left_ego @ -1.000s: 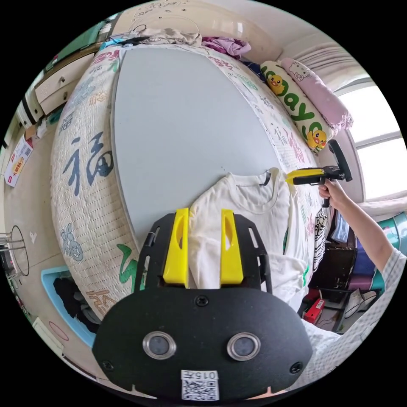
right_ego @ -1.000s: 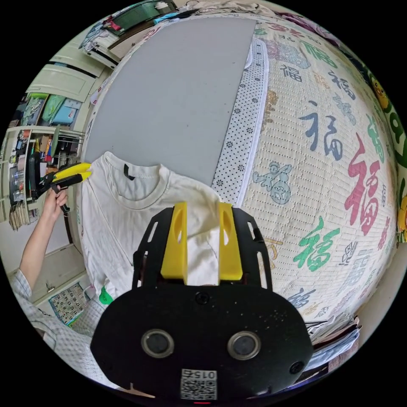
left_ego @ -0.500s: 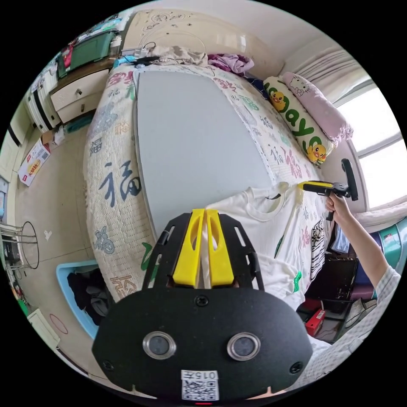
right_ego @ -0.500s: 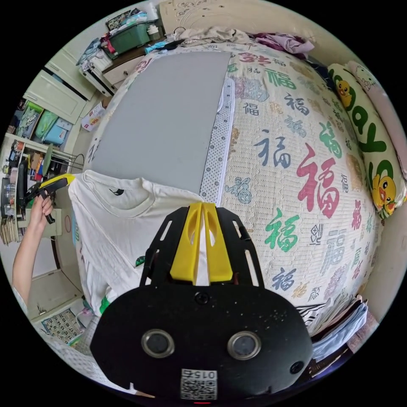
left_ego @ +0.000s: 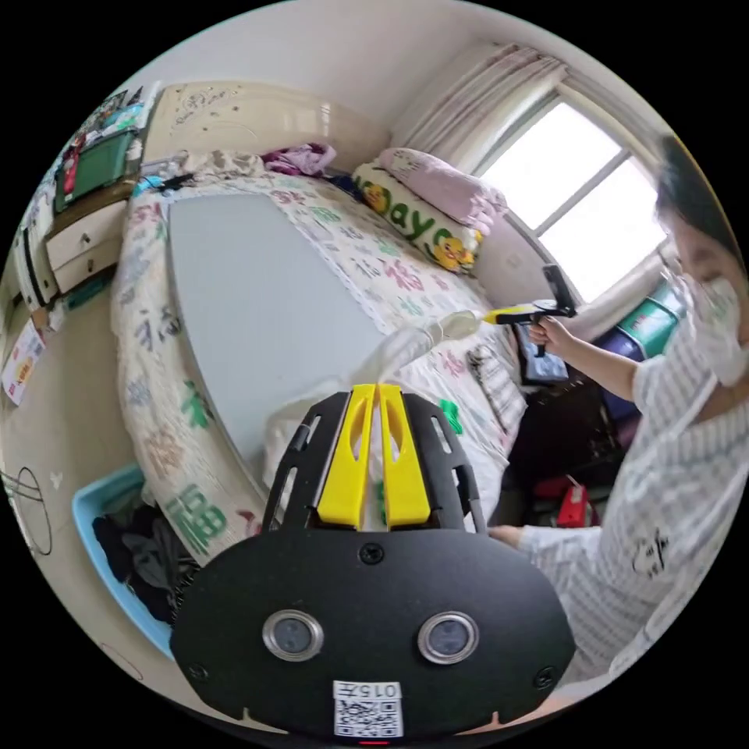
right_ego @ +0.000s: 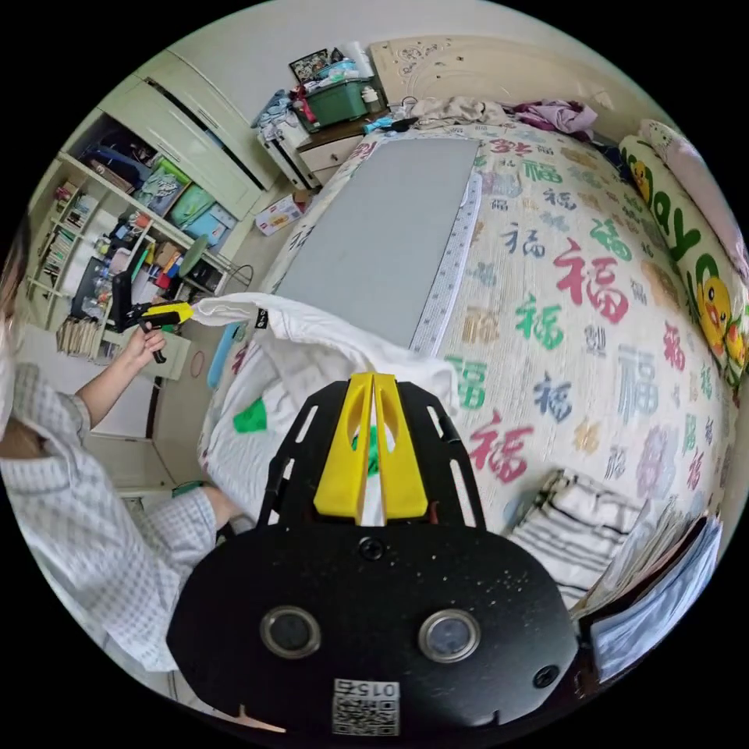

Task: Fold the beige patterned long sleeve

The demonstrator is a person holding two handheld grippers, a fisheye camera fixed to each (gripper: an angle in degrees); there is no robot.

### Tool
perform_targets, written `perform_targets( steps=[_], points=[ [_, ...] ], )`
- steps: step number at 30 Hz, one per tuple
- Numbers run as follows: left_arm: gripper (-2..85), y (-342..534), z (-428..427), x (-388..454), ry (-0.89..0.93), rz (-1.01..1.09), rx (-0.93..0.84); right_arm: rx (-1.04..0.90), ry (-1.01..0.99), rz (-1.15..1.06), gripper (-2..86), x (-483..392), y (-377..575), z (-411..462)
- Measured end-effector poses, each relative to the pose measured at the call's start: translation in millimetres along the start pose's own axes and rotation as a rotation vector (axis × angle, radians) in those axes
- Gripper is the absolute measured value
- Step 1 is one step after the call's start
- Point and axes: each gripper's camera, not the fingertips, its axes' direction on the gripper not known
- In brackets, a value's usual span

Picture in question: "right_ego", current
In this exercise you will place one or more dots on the duck print pillow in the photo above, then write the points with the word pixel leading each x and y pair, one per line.
pixel 684 234

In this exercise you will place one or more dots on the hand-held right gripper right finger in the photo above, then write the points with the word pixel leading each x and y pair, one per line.
pixel 402 456

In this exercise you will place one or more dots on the stack of papers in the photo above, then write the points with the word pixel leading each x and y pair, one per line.
pixel 655 608

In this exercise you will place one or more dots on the pile of striped clothes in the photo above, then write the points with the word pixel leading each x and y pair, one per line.
pixel 579 526

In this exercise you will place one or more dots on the nightstand with green bin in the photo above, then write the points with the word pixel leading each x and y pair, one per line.
pixel 327 155

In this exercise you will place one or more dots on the open shelf with clutter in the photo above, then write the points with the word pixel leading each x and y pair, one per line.
pixel 99 234

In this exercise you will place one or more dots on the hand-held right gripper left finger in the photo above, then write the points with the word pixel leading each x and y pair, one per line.
pixel 342 450

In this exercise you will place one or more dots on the white carton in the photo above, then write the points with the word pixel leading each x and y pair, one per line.
pixel 280 215

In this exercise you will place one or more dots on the beige patterned long sleeve shirt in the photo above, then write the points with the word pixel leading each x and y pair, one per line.
pixel 304 345

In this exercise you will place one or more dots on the person's left forearm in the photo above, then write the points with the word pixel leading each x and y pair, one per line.
pixel 105 386

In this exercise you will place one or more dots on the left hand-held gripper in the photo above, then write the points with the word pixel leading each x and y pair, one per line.
pixel 136 312

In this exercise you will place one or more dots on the green round stool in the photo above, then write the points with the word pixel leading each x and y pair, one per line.
pixel 193 262

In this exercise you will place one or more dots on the person's left hand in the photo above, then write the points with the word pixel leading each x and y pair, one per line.
pixel 139 346

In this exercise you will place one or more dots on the person's body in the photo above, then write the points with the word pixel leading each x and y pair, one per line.
pixel 70 497

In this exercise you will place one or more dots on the person's right hand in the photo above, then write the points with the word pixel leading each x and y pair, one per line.
pixel 227 508

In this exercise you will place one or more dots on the bed with printed quilt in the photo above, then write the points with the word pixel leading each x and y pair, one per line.
pixel 556 380

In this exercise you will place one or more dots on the cream wardrobe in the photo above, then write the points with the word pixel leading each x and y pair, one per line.
pixel 193 129

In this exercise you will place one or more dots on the grey folding board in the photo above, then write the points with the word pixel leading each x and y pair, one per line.
pixel 380 234

